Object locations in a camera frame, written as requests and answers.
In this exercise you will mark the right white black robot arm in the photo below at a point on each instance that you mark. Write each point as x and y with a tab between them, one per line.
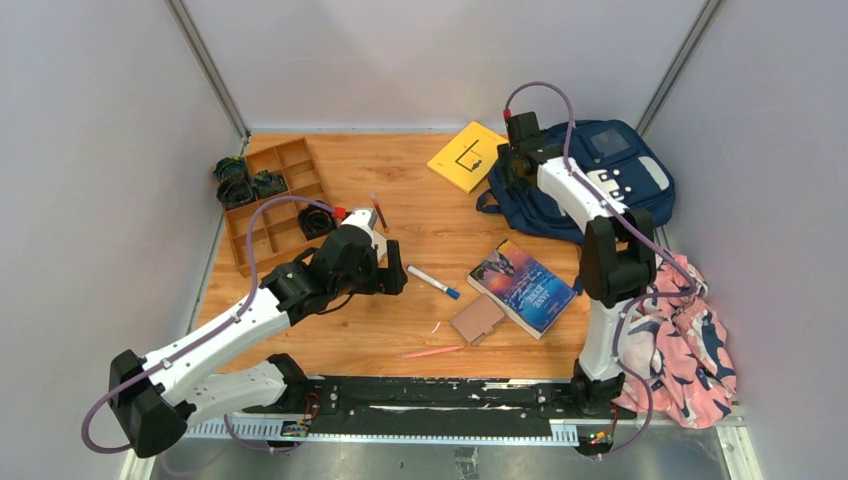
541	190

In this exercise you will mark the black rolled belt in tray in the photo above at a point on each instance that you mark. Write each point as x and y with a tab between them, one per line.
315	221

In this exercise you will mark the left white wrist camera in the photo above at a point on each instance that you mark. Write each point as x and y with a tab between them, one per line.
366	219

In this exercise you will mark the black rolled band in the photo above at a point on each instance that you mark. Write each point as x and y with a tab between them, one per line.
235	192

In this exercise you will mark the brown leather wallet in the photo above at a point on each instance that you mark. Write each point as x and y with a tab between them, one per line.
478	320

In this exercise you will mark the white blue marker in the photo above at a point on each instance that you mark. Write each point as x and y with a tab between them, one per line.
454	294

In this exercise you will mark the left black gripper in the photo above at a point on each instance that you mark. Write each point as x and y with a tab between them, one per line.
392	268

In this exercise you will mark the wooden compartment tray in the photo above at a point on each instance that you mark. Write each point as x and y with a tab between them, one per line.
269	227

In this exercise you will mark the green rolled band in tray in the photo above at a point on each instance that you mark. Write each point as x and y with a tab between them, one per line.
266	184

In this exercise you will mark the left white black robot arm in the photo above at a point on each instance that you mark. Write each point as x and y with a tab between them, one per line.
157	397

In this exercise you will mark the pink pencil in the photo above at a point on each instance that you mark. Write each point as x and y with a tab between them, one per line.
431	352

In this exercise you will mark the navy blue backpack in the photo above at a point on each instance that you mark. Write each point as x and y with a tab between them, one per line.
614	157

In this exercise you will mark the pink patterned cloth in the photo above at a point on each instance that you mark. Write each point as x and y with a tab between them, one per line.
677	348

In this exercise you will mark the dark green rolled band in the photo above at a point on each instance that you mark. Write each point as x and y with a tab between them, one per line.
231	169

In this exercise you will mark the yellow notebook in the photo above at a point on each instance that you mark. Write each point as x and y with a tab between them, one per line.
468	157

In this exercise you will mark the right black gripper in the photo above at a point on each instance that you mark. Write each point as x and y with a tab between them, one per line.
511	179

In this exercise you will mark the red pen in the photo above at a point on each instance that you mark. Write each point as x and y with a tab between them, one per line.
376	205

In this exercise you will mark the Jane Eyre paperback book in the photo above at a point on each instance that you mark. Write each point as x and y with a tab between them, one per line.
525	290

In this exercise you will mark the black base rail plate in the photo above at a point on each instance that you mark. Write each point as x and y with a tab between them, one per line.
434	407

